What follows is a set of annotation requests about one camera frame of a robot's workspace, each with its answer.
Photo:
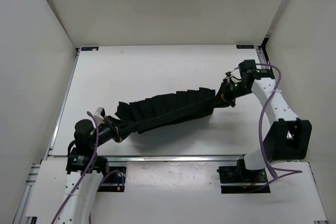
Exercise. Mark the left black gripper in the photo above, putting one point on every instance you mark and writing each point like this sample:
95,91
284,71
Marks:
114,129

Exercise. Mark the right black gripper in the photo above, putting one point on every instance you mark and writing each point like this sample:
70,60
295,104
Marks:
225,93

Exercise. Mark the black pleated skirt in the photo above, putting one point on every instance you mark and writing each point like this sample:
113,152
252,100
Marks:
163,110

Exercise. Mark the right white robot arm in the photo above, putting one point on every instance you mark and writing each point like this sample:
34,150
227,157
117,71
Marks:
282,134

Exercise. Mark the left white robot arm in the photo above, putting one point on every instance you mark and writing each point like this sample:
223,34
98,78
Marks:
85,170

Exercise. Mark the left blue corner label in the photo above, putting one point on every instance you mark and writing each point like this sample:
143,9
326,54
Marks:
89,48

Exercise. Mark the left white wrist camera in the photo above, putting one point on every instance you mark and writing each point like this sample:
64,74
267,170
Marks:
99,113

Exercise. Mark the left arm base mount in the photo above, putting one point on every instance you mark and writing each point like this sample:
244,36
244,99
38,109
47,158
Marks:
115,182

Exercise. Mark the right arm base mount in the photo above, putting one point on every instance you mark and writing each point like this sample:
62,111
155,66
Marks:
239,180

